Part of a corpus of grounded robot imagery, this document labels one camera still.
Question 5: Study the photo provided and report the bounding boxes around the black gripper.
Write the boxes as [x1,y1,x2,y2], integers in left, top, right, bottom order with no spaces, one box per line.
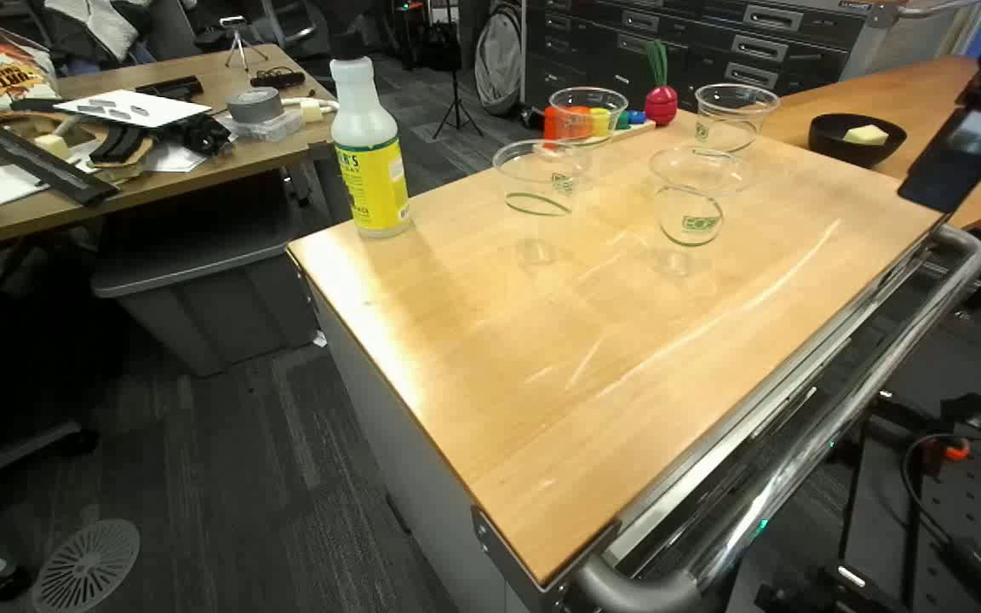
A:
[895,105,981,223]

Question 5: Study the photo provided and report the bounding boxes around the clear plastic cup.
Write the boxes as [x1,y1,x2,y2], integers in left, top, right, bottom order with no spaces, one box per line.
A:
[491,136,592,223]
[693,80,785,159]
[545,81,635,147]
[648,143,747,251]

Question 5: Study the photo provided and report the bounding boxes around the orange toy disc stack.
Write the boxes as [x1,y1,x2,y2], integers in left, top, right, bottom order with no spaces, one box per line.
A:
[563,105,595,143]

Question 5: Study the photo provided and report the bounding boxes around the wooden side table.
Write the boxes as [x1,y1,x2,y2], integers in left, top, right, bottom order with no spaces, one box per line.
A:
[757,56,981,232]

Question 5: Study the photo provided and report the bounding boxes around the yellow butter block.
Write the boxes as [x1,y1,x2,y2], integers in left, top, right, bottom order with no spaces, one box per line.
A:
[840,119,891,151]

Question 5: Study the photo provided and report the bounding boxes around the black bowl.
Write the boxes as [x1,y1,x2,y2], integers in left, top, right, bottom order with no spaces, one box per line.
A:
[805,108,909,172]

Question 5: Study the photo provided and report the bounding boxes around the dark drawer tool chest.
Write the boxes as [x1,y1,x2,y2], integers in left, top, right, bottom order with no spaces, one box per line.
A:
[522,0,979,119]

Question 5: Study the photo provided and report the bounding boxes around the red radish toy green leaves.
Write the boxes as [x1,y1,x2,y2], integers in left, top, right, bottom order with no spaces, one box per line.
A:
[640,39,680,130]

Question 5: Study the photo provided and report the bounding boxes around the black perforated breadboard plate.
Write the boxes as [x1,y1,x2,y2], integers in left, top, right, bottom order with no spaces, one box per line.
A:
[839,449,981,613]

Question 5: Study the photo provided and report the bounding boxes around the black tripod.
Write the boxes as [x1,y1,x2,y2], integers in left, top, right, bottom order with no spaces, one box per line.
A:
[430,0,496,147]

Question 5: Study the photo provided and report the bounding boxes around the white bottle with yellow label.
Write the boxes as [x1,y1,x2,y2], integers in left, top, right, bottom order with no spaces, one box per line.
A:
[326,56,416,243]

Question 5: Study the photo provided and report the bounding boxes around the black remote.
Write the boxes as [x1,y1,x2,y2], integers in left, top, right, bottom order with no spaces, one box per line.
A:
[244,66,309,92]

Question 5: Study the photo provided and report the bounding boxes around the grey tape roll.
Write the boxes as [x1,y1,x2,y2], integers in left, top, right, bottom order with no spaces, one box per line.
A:
[224,84,285,127]

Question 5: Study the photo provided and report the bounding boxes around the wooden office desk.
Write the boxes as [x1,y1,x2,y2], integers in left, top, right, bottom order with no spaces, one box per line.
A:
[0,42,341,266]

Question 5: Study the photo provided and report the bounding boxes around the grey filing cabinet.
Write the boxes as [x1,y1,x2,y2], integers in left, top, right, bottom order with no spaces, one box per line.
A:
[90,167,326,381]

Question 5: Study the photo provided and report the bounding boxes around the black flat phone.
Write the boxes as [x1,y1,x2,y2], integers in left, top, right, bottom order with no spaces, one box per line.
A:
[133,72,209,105]

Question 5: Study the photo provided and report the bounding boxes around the white paper sheet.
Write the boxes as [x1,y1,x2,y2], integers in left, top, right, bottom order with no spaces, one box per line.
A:
[51,84,210,134]

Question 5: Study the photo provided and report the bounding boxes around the white jacket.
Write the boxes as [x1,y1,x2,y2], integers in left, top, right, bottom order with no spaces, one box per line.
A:
[36,0,142,69]

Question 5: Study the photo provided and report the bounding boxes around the long black bar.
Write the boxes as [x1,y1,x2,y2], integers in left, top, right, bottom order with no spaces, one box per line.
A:
[0,116,123,207]

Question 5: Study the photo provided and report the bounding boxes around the small white note paper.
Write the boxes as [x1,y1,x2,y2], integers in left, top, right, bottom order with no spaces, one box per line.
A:
[0,159,51,207]

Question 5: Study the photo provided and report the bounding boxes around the chip bag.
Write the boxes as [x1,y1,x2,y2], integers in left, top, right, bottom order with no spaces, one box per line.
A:
[0,25,60,124]

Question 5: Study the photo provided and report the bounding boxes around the round grey perforated disc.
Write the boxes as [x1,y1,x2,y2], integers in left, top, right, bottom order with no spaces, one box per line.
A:
[28,517,142,613]

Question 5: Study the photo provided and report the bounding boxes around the orange clamp handle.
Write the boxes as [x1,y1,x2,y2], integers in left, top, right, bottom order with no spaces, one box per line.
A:
[915,433,979,470]

